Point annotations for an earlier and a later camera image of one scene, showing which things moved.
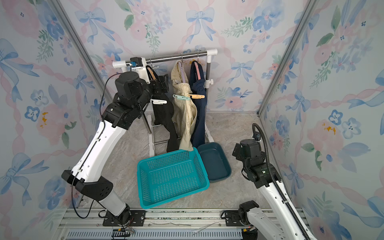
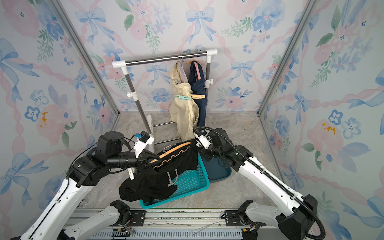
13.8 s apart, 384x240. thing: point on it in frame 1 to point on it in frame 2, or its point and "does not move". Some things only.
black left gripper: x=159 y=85 to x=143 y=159
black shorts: x=164 y=115 to x=155 y=182
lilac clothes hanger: x=182 y=69 does not move
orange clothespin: x=197 y=96 does not move
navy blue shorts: x=198 y=86 does not move
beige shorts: x=185 y=116 does not move
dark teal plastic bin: x=216 y=164 does not move
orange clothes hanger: x=152 y=75 to x=170 y=152
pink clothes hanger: x=197 y=67 does not move
